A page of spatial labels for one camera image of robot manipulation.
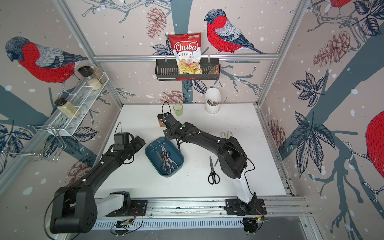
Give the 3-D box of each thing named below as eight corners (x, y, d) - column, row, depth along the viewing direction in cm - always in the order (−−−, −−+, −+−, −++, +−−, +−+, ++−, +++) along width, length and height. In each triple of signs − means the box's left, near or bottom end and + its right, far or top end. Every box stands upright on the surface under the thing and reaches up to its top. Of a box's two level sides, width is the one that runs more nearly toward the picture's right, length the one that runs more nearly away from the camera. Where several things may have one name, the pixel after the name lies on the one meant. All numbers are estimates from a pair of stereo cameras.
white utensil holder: (205, 114, 116) (206, 100, 104) (204, 102, 125) (205, 87, 113) (218, 114, 116) (221, 100, 104) (217, 102, 125) (219, 87, 113)
